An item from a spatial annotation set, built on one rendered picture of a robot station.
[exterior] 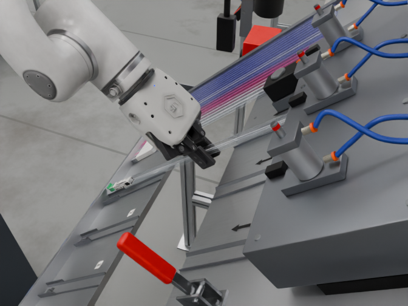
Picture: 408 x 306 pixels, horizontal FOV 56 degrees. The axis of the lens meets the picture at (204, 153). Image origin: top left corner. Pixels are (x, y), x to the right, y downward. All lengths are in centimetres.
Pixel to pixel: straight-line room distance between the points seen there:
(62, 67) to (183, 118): 19
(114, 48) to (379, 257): 43
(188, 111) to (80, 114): 178
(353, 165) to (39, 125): 215
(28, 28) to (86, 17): 9
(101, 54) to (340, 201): 39
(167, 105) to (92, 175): 140
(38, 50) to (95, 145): 163
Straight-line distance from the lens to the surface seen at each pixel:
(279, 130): 28
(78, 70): 53
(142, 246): 35
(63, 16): 57
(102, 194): 87
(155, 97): 58
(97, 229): 77
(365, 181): 28
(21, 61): 53
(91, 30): 56
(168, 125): 57
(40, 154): 216
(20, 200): 197
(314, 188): 30
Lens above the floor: 137
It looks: 43 degrees down
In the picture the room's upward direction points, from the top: straight up
